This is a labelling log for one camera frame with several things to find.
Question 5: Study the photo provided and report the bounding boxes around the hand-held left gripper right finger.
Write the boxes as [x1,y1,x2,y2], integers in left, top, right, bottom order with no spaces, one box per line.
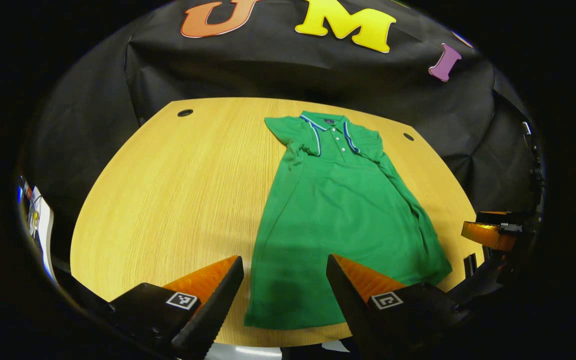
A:
[325,253,469,360]

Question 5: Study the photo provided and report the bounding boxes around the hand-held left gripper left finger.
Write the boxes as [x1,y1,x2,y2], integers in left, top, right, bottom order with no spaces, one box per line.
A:
[108,255,245,360]

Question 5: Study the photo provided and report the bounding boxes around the green T-shirt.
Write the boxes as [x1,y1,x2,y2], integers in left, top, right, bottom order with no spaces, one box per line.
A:
[244,110,454,331]

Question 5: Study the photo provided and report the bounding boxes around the white printed banner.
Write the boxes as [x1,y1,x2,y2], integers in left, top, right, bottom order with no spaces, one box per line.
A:
[17,175,60,285]

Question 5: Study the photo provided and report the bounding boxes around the black backdrop cloth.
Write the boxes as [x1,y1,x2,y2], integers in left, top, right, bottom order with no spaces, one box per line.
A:
[20,0,544,266]

